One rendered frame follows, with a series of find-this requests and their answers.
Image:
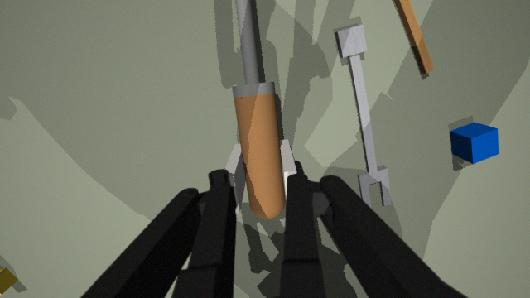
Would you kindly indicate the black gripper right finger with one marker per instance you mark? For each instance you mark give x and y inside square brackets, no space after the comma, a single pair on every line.
[383,263]

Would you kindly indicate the grey combination wrench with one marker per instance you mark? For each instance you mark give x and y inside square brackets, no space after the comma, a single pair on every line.
[350,43]

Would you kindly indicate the orange-brown long thin bar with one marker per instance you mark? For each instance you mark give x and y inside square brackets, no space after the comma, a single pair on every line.
[414,34]

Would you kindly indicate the blue cube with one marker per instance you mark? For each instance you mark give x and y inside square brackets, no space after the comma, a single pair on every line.
[474,142]

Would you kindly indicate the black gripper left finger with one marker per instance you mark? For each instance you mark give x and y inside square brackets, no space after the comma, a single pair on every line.
[148,267]

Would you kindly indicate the yellow cube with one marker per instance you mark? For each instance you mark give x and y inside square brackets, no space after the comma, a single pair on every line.
[7,279]

